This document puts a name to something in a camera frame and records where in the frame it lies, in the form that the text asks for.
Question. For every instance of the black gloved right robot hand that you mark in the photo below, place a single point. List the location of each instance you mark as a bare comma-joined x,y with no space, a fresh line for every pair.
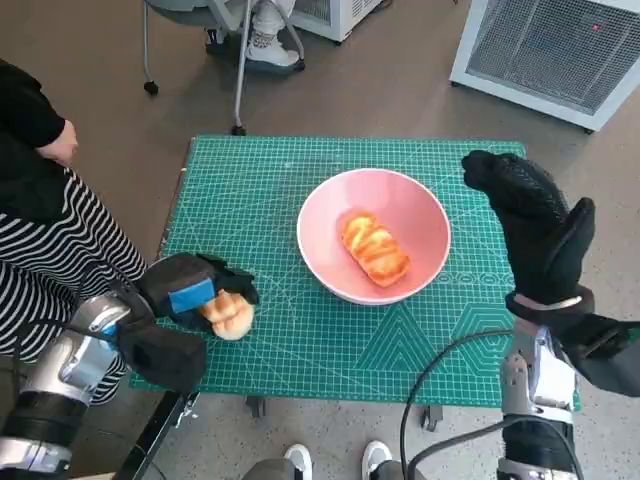
545,240

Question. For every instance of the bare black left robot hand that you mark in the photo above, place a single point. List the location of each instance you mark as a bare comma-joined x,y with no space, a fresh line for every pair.
185,280

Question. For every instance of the round scored toy bread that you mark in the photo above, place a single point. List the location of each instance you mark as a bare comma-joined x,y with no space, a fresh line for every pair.
230,320

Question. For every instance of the pink bowl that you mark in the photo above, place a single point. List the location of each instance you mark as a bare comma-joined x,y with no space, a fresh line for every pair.
320,225

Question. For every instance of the long braided toy bread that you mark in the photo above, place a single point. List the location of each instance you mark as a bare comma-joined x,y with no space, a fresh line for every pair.
375,250

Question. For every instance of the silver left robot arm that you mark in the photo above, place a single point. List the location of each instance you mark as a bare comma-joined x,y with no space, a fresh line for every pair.
75,350

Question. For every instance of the person in striped clothing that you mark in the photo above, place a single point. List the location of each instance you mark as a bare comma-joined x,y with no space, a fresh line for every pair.
50,250

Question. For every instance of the green cutting mat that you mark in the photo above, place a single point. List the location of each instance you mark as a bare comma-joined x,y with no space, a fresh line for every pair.
310,350

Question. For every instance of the black table caster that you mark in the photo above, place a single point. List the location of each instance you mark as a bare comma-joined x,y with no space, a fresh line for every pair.
432,419
256,406

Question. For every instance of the white appliance with mesh grille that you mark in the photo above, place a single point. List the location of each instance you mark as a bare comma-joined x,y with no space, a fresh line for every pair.
550,50

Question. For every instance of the grey metal-legged chair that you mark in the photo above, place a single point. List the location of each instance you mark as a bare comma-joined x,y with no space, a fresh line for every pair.
151,87

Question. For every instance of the person in dark trousers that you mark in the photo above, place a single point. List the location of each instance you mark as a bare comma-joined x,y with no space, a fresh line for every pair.
297,457

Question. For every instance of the seated person in light clothing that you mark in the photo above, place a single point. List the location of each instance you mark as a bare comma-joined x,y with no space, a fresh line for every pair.
270,52

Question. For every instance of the white glass-front cabinet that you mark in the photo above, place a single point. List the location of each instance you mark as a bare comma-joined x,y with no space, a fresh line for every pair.
340,20

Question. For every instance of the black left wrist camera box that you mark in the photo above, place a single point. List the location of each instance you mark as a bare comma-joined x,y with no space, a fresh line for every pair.
160,355

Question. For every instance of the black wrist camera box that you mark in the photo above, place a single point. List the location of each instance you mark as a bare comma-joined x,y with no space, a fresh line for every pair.
160,355
610,360

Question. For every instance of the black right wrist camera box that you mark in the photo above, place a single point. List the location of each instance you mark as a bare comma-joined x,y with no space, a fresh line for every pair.
610,360

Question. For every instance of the black table frame bar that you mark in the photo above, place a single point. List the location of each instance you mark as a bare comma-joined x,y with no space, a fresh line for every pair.
160,435

